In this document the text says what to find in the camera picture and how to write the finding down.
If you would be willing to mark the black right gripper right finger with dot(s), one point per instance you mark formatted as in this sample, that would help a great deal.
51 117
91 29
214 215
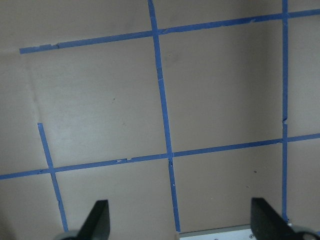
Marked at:
267 224

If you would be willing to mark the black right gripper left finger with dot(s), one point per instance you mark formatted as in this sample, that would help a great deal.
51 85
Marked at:
97 225

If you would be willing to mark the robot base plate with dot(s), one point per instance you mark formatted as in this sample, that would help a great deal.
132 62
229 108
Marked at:
239 232

